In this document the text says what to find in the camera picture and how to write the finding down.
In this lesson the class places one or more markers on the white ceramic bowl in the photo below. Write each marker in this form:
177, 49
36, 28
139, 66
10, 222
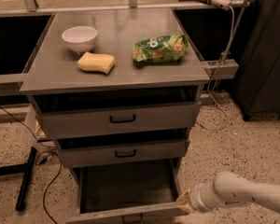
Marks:
80, 39

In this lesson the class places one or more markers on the yellow sponge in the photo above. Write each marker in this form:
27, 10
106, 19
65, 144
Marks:
94, 62

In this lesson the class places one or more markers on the metal pole stand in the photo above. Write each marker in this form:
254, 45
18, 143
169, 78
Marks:
234, 26

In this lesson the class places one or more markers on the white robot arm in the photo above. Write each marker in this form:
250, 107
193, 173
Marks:
229, 190

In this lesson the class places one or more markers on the grey drawer cabinet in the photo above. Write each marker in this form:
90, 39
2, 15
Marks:
56, 84

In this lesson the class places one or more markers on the black floor stand leg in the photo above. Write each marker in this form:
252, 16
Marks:
27, 174

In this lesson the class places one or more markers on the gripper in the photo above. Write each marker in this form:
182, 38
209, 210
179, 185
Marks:
196, 197

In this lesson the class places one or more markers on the green snack bag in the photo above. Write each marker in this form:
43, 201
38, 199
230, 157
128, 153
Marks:
162, 49

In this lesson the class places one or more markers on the grey top drawer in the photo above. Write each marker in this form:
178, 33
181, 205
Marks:
143, 118

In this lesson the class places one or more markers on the grey middle drawer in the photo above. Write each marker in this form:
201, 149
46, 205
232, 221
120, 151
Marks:
146, 151

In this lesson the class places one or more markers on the grey drawer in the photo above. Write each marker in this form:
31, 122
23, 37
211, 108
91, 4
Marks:
127, 193
146, 151
143, 118

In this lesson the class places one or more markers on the grey bottom drawer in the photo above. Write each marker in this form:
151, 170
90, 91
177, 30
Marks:
127, 193

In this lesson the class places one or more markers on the dark side cabinet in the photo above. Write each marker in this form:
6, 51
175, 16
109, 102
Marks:
256, 86

